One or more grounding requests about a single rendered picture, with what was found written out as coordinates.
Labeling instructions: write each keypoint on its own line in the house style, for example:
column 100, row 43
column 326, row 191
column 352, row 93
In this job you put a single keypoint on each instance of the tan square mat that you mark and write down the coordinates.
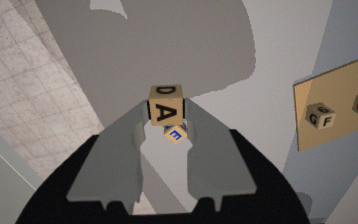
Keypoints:
column 336, row 89

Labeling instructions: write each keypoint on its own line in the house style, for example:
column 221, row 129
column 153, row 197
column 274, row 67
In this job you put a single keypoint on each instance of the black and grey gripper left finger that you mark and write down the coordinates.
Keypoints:
column 104, row 168

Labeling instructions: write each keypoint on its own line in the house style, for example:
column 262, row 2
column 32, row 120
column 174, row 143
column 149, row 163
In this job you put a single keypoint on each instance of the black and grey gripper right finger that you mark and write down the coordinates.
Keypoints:
column 224, row 165

